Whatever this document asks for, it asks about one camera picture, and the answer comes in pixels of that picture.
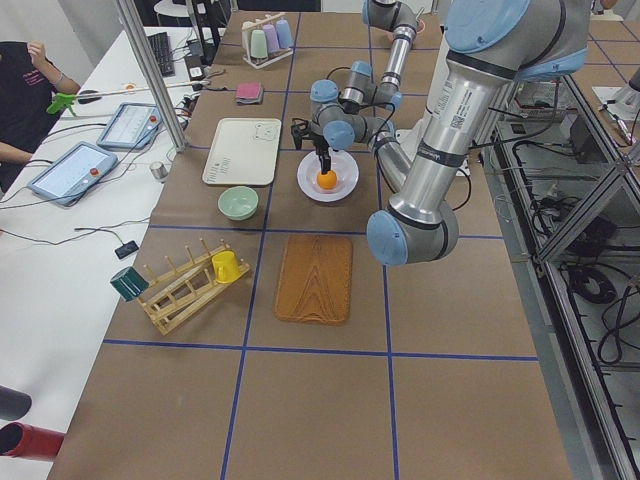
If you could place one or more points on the orange fruit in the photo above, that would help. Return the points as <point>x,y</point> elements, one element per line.
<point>327,181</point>

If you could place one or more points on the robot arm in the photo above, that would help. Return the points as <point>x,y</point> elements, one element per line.
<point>488,44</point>
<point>336,120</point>

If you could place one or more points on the cream bear tray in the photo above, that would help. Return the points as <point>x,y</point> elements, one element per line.
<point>243,152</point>

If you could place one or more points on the brown wooden tray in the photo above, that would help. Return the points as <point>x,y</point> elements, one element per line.
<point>315,279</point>

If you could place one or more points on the white plate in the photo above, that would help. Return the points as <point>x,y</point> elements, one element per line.
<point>342,163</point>

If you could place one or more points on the pink and grey cloths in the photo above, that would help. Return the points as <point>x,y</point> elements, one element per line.
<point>249,93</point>

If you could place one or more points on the green bowl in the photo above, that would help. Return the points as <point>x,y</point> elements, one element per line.
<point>238,203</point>

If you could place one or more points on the blue cup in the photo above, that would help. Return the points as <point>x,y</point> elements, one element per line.
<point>284,34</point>

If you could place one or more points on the green cup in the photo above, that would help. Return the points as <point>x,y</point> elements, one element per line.
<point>258,47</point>

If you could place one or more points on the white cup rack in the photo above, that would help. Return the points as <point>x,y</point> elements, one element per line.
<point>248,27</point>

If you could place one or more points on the purple cup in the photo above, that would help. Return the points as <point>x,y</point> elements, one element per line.
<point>271,37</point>

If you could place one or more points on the yellow mug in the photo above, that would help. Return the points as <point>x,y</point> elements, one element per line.
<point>226,267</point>

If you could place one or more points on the small metal can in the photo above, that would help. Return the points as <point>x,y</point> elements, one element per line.
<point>158,171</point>

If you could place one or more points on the pink bowl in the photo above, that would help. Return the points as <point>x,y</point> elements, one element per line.
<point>419,27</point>

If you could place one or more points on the far teach pendant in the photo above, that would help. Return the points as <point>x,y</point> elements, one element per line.
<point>132,127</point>

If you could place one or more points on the teach pendant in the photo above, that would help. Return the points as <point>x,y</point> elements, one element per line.
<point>73,174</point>
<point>132,127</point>

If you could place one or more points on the black keyboard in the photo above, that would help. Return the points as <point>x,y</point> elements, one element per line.
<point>162,52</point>

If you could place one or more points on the small black device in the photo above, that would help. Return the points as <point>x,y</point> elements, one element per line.
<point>126,249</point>

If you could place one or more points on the wooden dish rack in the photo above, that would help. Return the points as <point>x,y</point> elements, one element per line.
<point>180,292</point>

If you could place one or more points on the dark green mug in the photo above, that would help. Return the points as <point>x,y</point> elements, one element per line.
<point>129,283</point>

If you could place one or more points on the near teach pendant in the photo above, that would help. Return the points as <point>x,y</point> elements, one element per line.
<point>73,174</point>

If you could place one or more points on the reacher grabber tool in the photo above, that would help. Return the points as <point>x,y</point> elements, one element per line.
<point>63,101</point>

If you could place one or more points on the seated person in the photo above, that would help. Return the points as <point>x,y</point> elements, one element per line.
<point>29,80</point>

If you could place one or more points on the red tube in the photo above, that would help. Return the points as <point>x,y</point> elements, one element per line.
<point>25,441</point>

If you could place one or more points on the aluminium frame post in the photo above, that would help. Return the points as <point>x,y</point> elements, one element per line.
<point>136,35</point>

